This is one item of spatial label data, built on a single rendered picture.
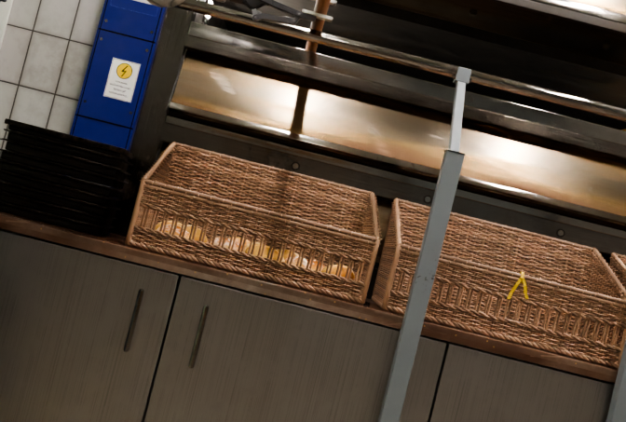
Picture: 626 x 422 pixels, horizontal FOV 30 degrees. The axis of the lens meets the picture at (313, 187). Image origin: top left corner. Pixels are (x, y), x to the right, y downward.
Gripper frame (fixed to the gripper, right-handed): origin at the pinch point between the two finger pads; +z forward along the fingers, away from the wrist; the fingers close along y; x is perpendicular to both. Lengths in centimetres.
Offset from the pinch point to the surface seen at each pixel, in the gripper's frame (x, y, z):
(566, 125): -51, 4, 71
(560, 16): -36, -21, 60
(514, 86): -14, 4, 49
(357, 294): -3, 60, 24
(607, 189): -51, 18, 86
